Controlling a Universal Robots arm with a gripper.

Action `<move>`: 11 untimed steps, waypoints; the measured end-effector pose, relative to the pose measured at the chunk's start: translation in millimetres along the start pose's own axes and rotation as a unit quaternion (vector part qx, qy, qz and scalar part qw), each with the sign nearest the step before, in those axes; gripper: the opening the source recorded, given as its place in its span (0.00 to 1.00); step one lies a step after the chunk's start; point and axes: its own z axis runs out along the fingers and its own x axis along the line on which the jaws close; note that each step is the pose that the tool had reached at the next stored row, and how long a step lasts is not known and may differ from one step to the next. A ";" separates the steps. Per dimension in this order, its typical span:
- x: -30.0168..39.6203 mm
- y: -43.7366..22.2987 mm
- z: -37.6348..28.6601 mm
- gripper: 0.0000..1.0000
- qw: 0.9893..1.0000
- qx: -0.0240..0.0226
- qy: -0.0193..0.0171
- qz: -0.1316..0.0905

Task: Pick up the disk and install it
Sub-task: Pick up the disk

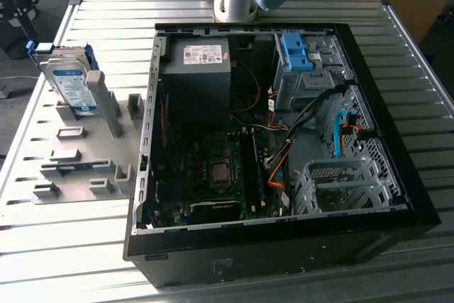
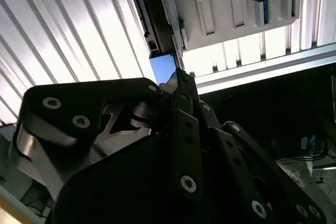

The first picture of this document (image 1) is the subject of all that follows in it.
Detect black RAM stick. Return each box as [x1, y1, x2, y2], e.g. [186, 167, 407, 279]
[250, 127, 267, 208]
[238, 126, 258, 212]

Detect orange flat wire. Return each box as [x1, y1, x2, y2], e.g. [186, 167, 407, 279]
[266, 155, 290, 189]

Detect yellow black power wires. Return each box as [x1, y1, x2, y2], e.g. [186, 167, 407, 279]
[230, 113, 290, 133]

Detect grey metal drive cage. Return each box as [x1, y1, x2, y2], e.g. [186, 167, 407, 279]
[272, 33, 355, 112]

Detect grey parts rack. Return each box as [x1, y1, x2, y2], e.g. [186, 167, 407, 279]
[31, 70, 147, 206]

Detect hard disk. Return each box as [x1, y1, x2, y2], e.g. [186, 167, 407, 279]
[27, 42, 101, 118]

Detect black cable bundle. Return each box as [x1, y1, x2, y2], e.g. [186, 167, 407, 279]
[282, 82, 355, 146]

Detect orange red wire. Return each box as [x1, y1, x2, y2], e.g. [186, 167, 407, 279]
[338, 123, 362, 158]

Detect black open PC case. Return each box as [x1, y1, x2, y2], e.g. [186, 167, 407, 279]
[122, 21, 443, 289]

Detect CPU socket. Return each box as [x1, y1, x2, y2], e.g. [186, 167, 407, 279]
[207, 153, 235, 190]

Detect grey metal disk bay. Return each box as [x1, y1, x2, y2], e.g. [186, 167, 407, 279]
[290, 156, 402, 216]

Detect black graphics card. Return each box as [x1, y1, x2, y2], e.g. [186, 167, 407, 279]
[189, 199, 242, 224]

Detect thin dark RAM stick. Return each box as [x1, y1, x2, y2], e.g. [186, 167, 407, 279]
[41, 161, 109, 172]

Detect grey power supply unit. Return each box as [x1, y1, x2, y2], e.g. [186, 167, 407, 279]
[161, 36, 233, 125]

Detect thin red wire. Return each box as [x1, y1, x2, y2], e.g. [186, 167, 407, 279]
[159, 92, 170, 148]

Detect thin yellow wire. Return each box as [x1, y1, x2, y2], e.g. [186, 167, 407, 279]
[230, 63, 262, 119]

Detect blue wire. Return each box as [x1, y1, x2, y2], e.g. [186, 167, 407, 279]
[333, 109, 351, 158]

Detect green motherboard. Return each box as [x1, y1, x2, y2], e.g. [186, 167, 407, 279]
[150, 127, 288, 229]

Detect blue plastic drive latch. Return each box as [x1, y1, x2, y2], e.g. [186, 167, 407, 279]
[279, 33, 315, 72]

